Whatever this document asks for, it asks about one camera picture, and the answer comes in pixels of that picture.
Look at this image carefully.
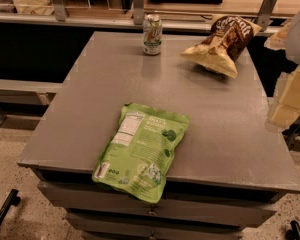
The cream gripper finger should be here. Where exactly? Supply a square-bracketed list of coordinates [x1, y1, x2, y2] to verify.
[264, 23, 291, 50]
[268, 65, 300, 129]

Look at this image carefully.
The brown chip bag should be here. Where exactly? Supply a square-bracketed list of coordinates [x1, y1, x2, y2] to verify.
[181, 15, 261, 78]

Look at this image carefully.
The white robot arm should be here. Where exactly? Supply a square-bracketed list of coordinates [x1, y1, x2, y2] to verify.
[264, 11, 300, 130]

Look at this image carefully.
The green rice chip bag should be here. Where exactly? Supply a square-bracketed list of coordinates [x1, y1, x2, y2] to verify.
[92, 103, 190, 204]

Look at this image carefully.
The grey drawer cabinet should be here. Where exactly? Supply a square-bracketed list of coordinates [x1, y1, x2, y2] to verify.
[19, 32, 300, 240]

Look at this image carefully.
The green white soda can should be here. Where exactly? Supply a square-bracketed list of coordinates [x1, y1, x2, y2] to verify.
[143, 14, 162, 55]

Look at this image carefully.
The black bar lower right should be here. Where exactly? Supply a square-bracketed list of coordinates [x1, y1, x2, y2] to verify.
[285, 220, 300, 240]

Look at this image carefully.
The black bar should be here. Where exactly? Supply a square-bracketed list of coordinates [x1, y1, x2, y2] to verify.
[285, 220, 300, 240]
[0, 189, 21, 226]

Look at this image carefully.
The black bar lower left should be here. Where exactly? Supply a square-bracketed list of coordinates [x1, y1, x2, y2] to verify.
[0, 189, 21, 226]

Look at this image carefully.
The grey metal shelf rail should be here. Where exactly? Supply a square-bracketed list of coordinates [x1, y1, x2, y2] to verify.
[0, 0, 300, 33]

